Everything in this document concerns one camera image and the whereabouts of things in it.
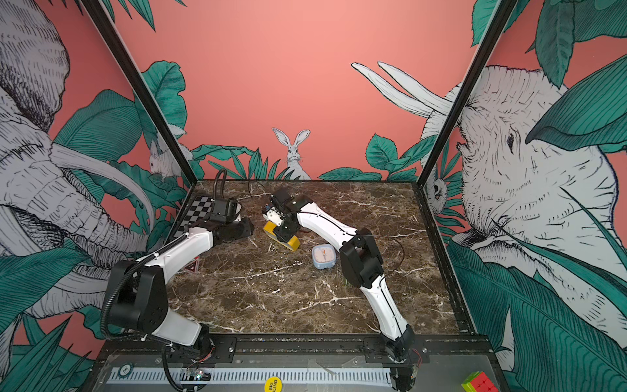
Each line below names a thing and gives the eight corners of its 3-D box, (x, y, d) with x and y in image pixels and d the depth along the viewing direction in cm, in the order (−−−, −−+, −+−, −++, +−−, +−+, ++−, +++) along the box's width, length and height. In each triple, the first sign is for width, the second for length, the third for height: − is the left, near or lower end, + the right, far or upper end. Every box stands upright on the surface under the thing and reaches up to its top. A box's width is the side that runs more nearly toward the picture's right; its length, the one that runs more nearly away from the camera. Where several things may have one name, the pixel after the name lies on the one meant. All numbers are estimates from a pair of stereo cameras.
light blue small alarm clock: (311, 270, 93) (311, 265, 90) (312, 249, 99) (312, 244, 96) (336, 270, 94) (336, 266, 91) (335, 249, 99) (335, 244, 97)
